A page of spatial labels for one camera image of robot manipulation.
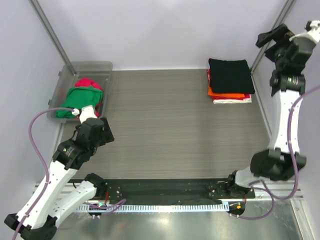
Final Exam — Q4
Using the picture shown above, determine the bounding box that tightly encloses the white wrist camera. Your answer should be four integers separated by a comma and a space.
289, 20, 320, 44
71, 105, 98, 124

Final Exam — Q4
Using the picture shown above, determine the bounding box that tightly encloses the folded orange t shirt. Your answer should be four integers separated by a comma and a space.
207, 87, 246, 100

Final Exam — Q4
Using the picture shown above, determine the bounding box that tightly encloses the white slotted cable duct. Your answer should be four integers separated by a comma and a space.
74, 202, 230, 214

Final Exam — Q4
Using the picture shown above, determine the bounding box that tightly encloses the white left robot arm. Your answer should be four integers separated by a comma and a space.
4, 117, 115, 240

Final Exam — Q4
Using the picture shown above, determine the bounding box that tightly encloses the aluminium frame post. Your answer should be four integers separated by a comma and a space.
29, 0, 77, 75
250, 0, 297, 73

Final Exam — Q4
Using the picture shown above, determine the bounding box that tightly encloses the left aluminium frame post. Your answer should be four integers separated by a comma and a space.
29, 0, 77, 75

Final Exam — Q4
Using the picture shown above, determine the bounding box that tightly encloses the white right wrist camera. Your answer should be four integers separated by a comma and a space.
289, 20, 320, 44

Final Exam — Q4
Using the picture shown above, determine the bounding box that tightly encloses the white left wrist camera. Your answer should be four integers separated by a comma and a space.
71, 105, 98, 124

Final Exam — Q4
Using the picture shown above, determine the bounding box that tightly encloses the green t shirt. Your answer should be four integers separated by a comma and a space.
60, 86, 103, 110

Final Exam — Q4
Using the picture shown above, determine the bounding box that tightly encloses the folded red t shirt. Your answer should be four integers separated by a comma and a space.
206, 69, 251, 100

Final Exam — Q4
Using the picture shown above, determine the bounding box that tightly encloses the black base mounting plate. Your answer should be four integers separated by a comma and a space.
69, 178, 256, 206

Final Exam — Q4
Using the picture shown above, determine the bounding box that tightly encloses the black t shirt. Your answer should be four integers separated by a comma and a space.
208, 58, 255, 95

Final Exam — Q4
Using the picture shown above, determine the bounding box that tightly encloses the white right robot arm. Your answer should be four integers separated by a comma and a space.
225, 20, 320, 198

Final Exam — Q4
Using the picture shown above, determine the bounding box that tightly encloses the pink t shirt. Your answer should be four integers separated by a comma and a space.
74, 78, 103, 117

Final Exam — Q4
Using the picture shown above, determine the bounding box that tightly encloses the right aluminium frame post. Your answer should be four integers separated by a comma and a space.
250, 0, 297, 73

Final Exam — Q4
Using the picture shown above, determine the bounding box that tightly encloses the folded white t shirt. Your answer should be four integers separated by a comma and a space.
212, 95, 252, 104

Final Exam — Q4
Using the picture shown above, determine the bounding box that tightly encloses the grey plastic bin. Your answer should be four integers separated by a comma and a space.
48, 61, 113, 117

